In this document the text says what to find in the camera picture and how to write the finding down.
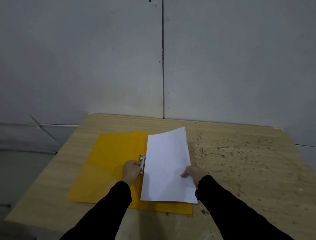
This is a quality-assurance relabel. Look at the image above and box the person's right hand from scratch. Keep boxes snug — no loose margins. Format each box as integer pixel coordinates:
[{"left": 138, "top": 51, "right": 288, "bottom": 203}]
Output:
[{"left": 180, "top": 165, "right": 208, "bottom": 190}]

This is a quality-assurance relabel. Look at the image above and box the person's left hand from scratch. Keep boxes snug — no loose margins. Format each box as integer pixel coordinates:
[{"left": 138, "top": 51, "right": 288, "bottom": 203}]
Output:
[{"left": 120, "top": 160, "right": 143, "bottom": 188}]

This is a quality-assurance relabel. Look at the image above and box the gathered white papers stack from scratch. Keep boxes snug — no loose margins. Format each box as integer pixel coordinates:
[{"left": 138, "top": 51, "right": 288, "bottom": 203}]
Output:
[{"left": 140, "top": 127, "right": 198, "bottom": 204}]

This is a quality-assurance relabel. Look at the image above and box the person's left forearm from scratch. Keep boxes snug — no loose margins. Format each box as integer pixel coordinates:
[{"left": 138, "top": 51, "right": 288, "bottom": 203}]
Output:
[{"left": 59, "top": 181, "right": 133, "bottom": 240}]

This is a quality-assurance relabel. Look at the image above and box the person's right forearm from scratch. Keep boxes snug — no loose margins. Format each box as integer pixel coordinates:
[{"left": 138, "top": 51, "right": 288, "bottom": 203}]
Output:
[{"left": 195, "top": 175, "right": 294, "bottom": 240}]

